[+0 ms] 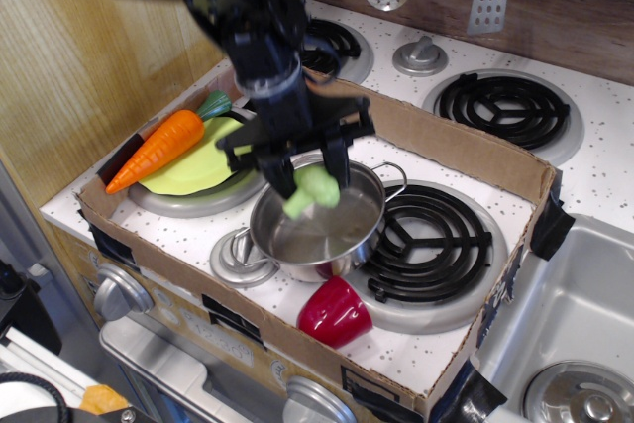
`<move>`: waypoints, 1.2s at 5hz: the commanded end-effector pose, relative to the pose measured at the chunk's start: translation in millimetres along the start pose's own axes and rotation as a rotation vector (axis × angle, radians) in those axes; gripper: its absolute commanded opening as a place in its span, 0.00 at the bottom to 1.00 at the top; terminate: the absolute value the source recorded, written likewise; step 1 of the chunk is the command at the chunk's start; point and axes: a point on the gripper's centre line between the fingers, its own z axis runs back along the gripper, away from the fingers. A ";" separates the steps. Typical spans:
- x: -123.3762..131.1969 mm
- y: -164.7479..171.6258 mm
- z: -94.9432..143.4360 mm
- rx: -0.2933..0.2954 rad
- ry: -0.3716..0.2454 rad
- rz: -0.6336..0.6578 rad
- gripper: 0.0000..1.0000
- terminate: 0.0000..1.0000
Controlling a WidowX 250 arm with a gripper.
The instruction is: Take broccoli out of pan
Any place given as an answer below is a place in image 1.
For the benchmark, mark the orange toy carrot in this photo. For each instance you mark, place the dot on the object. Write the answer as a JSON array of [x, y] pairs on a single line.
[[178, 134]]

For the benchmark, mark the yellow-green plate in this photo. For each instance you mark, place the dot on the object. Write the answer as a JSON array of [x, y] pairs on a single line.
[[202, 167]]

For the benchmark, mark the oven control knob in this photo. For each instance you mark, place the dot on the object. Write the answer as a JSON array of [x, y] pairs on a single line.
[[309, 402], [119, 294]]

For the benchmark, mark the small steel pot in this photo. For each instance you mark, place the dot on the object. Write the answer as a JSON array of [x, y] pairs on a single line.
[[324, 242]]

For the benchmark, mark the green toy broccoli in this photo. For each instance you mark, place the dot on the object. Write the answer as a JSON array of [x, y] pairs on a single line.
[[314, 186]]

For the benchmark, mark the back right black burner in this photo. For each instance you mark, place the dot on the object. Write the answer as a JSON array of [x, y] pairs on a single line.
[[520, 108]]

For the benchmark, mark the black burner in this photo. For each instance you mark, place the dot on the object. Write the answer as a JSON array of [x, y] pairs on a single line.
[[335, 49], [437, 260], [520, 108]]

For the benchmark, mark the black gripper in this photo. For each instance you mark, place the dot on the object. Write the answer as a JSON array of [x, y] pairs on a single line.
[[290, 119]]

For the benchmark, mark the grey stove knob front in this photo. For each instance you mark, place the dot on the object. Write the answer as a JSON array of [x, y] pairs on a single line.
[[239, 263]]

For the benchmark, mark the right oven control knob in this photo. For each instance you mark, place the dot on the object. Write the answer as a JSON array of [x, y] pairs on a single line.
[[309, 402]]

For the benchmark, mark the left oven control knob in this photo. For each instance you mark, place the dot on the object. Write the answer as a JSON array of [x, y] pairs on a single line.
[[119, 294]]

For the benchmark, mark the brown cardboard fence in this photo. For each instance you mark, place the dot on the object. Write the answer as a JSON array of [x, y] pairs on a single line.
[[254, 330]]

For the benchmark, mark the red toy bell pepper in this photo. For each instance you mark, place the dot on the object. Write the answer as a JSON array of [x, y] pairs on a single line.
[[334, 315]]

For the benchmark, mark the hanging steel spatula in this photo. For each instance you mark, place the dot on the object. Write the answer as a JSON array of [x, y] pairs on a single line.
[[486, 17]]

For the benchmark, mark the oven door handle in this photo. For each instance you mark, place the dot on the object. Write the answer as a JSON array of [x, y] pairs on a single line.
[[185, 383]]

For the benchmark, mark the sink drain strainer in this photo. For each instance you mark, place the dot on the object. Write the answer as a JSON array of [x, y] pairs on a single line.
[[578, 392]]

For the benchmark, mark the steel sink basin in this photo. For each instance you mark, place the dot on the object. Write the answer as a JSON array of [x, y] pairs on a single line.
[[576, 306]]

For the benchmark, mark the grey stove knob back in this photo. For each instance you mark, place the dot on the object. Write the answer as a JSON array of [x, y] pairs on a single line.
[[420, 58]]

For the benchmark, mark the front right black burner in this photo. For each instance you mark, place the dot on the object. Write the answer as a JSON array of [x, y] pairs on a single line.
[[437, 260]]

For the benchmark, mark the orange object lower left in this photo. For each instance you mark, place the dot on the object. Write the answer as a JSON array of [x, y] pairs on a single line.
[[101, 399]]

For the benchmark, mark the grey stove knob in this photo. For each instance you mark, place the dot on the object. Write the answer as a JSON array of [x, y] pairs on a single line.
[[239, 263], [420, 58]]

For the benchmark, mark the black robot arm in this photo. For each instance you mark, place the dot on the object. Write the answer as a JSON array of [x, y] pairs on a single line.
[[264, 41]]

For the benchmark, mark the back left black burner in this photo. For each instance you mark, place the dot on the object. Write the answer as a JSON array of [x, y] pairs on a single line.
[[335, 49]]

